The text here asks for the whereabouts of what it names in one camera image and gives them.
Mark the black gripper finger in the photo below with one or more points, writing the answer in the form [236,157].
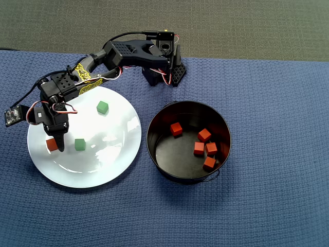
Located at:
[60,141]

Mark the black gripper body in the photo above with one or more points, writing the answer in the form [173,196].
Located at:
[57,129]

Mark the red cube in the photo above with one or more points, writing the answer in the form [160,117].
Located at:
[211,148]
[51,144]
[204,135]
[199,148]
[176,128]
[209,162]

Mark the black robot arm with yellow lettering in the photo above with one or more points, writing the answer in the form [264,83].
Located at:
[133,54]

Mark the white round plate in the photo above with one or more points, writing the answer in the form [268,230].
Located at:
[102,159]

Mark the green cube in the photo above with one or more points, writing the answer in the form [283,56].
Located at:
[102,107]
[80,144]

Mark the black metal bucket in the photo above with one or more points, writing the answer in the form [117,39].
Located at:
[177,159]

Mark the blue woven table cloth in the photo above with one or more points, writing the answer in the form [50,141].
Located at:
[231,205]

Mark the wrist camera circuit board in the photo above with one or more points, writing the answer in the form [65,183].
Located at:
[13,117]

